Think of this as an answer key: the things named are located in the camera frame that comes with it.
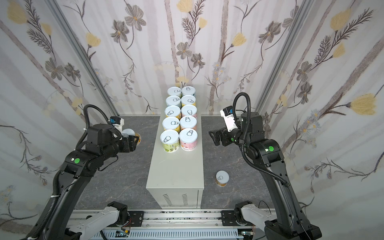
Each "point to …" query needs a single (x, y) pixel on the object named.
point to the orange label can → (221, 178)
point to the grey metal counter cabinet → (176, 179)
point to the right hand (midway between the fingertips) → (219, 126)
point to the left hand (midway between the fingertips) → (129, 133)
